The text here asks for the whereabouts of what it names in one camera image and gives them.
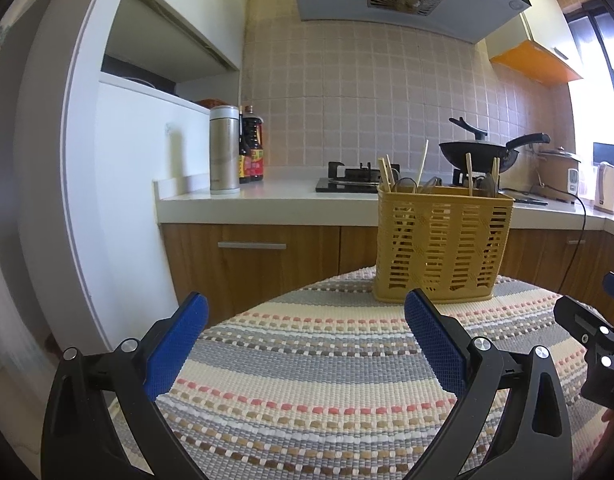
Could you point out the wooden chopstick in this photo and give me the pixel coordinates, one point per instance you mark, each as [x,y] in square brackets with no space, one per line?
[423,165]
[382,172]
[495,172]
[388,170]
[469,175]

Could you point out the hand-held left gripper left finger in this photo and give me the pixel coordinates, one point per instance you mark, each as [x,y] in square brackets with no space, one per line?
[179,340]

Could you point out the white rice cooker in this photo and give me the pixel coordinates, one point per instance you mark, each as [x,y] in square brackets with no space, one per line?
[557,170]

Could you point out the slim dark sauce bottle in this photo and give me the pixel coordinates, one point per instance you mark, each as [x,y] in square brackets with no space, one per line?
[242,160]

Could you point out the yellow plastic utensil basket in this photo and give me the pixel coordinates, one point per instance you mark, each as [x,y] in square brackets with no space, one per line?
[437,240]

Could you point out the striped woven mat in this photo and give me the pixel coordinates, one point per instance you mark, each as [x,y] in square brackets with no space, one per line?
[312,385]

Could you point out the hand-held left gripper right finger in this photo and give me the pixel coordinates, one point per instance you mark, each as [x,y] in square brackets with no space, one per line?
[437,345]

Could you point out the white electric kettle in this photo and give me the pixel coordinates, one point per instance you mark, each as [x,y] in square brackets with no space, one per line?
[606,187]

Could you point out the white wall cabinet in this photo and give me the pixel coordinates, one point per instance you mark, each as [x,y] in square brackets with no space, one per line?
[177,30]

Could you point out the champagne steel thermos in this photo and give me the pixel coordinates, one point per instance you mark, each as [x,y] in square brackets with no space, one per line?
[224,160]

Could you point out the dark framed window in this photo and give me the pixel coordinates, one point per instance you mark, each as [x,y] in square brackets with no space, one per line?
[599,35]

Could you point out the orange wall cabinet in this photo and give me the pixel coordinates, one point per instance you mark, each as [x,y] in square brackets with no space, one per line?
[537,62]

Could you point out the person's right hand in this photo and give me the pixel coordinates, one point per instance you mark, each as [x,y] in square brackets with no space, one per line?
[611,415]

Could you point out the brown wicker basket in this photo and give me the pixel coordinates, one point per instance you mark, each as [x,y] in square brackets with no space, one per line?
[209,104]

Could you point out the black wok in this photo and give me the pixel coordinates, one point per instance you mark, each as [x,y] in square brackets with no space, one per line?
[487,152]

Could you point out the wooden base cabinet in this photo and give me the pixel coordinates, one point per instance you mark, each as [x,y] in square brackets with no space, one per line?
[287,270]

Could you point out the black gas stove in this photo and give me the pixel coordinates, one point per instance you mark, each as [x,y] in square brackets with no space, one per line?
[337,185]

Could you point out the wide dark sauce bottle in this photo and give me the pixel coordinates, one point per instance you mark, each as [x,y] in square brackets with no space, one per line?
[256,150]

